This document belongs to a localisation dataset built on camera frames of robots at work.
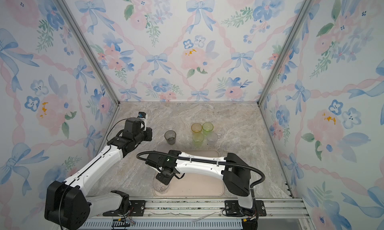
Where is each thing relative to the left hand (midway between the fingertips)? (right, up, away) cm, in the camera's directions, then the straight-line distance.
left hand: (150, 128), depth 84 cm
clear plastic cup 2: (+36, -7, +9) cm, 38 cm away
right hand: (+9, -24, -7) cm, 26 cm away
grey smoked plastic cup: (+9, -7, +15) cm, 19 cm away
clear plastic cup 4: (+7, 0, +23) cm, 24 cm away
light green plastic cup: (+27, -8, +15) cm, 32 cm away
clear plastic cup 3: (+42, -4, +16) cm, 45 cm away
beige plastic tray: (+25, -32, 0) cm, 40 cm away
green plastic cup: (+34, -1, +19) cm, 39 cm away
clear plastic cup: (+6, -31, -4) cm, 32 cm away
